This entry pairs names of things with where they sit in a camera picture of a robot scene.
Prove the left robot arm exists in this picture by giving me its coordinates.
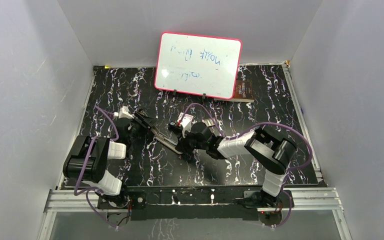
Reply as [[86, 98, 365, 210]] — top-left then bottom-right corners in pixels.
[[63, 106, 156, 208]]

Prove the cardboard staple box tray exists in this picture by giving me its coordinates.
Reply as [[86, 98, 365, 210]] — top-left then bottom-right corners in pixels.
[[202, 118, 217, 128]]

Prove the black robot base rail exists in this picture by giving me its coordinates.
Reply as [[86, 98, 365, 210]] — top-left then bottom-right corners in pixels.
[[99, 185, 294, 222]]

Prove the red white staple box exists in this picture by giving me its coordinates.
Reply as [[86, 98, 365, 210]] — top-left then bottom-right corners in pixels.
[[177, 112, 194, 122]]

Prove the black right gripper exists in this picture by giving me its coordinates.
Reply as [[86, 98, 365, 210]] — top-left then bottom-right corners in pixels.
[[175, 128, 208, 155]]

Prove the brown Three Days book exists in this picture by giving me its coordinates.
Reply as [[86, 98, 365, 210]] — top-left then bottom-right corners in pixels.
[[231, 80, 255, 103]]

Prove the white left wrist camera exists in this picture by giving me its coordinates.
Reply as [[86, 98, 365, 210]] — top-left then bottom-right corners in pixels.
[[116, 106, 134, 119]]

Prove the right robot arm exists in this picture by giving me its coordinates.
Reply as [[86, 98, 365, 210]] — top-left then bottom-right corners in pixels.
[[168, 122, 297, 207]]

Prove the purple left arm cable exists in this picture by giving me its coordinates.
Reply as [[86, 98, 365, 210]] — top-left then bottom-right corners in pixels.
[[73, 105, 127, 229]]

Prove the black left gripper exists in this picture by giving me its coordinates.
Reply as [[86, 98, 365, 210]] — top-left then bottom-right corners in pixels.
[[127, 112, 158, 143]]

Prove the pink framed whiteboard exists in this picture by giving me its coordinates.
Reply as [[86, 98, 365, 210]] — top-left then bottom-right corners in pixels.
[[154, 32, 243, 100]]

